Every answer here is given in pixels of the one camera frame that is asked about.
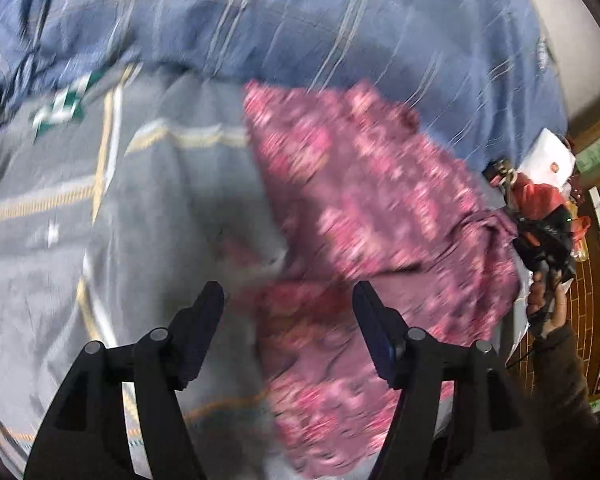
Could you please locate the person's right hand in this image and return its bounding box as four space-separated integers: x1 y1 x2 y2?
526 270 570 339

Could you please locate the grey patterned bed sheet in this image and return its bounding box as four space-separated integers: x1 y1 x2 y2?
0 62 526 480

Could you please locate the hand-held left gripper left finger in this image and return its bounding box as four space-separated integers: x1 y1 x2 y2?
25 281 225 480

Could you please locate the brass metal item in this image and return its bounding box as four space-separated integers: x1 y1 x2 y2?
485 159 519 194

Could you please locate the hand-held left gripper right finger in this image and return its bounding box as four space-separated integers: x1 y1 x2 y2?
352 280 529 480

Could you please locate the white box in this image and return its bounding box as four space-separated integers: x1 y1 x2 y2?
520 127 577 186

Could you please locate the person's right forearm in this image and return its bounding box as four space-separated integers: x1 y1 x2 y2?
505 326 600 480

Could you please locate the red plastic bag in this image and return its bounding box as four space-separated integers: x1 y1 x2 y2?
510 172 593 242

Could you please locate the blue plaid quilt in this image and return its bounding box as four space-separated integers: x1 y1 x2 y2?
0 0 568 171

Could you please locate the maroon floral shirt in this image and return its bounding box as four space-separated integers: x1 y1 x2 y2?
225 80 523 478

